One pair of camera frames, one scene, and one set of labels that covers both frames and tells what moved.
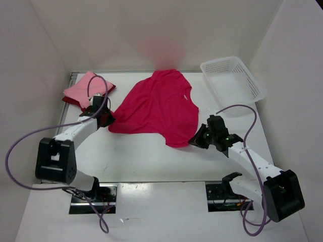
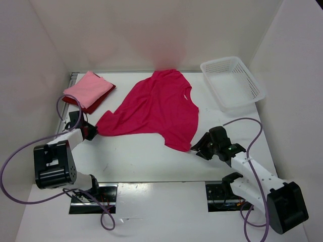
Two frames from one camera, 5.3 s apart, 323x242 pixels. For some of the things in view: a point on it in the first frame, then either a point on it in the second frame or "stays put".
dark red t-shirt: [83, 110] stays put
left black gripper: [106, 118] to [90, 131]
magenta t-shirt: [160, 104] stays put
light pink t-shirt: [78, 91] stays put
